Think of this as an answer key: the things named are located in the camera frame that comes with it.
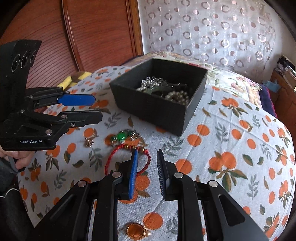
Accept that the dark blue blanket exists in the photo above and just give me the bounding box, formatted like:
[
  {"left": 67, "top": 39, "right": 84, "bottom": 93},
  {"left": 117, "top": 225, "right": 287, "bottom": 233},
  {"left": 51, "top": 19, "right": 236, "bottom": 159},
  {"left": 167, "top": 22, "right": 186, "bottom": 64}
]
[{"left": 259, "top": 84, "right": 277, "bottom": 118}]

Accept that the circle pattern sheer curtain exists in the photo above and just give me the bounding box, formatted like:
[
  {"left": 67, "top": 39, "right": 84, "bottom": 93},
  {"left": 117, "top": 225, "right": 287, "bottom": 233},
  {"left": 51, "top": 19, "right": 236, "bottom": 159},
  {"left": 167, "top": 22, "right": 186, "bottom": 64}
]
[{"left": 138, "top": 0, "right": 276, "bottom": 81}]

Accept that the green jade pendant chain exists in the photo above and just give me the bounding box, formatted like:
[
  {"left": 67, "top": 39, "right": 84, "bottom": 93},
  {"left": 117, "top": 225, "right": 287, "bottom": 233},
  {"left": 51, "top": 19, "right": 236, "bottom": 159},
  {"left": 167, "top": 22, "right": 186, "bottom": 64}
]
[{"left": 109, "top": 128, "right": 149, "bottom": 149}]

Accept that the small gold flower brooch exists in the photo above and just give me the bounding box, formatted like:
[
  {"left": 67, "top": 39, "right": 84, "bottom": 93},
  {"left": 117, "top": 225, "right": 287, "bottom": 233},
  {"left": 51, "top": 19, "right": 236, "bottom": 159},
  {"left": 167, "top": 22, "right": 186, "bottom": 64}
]
[{"left": 85, "top": 137, "right": 94, "bottom": 148}]

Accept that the orange print white blanket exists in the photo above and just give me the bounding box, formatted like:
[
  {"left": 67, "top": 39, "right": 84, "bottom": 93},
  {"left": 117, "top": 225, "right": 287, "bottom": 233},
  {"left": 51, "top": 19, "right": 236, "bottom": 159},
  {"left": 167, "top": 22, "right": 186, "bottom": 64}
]
[{"left": 18, "top": 67, "right": 295, "bottom": 240}]

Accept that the silver bead necklace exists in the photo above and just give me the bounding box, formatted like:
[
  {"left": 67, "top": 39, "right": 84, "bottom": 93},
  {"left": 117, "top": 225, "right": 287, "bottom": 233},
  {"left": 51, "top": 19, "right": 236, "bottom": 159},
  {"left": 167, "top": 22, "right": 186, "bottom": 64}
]
[{"left": 136, "top": 76, "right": 170, "bottom": 92}]

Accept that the person's left hand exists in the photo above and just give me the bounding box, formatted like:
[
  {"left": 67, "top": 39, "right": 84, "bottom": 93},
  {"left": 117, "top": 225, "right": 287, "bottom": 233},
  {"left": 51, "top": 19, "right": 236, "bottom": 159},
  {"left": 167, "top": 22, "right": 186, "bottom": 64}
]
[{"left": 1, "top": 148, "right": 35, "bottom": 170}]

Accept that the black jewelry box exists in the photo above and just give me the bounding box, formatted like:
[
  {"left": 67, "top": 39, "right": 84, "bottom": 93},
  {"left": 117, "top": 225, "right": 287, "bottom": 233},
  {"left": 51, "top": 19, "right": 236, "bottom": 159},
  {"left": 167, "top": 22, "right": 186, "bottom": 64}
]
[{"left": 110, "top": 59, "right": 208, "bottom": 136}]

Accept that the stack of books and papers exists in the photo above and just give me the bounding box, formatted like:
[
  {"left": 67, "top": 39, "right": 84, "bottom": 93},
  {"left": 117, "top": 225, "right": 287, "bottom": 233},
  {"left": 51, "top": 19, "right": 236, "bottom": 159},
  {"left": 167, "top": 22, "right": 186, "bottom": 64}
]
[{"left": 275, "top": 55, "right": 295, "bottom": 92}]

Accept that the wooden sideboard cabinet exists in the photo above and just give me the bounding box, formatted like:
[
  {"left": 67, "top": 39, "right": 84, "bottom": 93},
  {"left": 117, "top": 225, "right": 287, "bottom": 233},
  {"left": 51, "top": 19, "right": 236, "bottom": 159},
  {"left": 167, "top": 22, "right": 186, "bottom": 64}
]
[{"left": 270, "top": 70, "right": 296, "bottom": 145}]

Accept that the white pearl bracelet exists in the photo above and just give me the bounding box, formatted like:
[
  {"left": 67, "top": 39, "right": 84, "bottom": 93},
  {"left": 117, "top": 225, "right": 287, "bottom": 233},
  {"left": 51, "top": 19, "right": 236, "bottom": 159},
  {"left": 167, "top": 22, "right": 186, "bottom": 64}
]
[{"left": 164, "top": 90, "right": 191, "bottom": 107}]

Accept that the yellow plush toy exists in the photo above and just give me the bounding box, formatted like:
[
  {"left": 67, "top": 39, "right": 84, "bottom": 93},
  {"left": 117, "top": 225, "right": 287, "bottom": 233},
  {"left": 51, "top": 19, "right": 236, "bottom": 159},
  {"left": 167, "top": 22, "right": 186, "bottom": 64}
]
[{"left": 57, "top": 71, "right": 91, "bottom": 90}]

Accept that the teal cloth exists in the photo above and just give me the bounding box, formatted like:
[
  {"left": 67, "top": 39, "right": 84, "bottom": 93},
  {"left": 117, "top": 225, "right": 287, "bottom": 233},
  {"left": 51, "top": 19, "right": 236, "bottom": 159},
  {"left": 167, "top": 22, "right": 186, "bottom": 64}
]
[{"left": 263, "top": 80, "right": 281, "bottom": 93}]

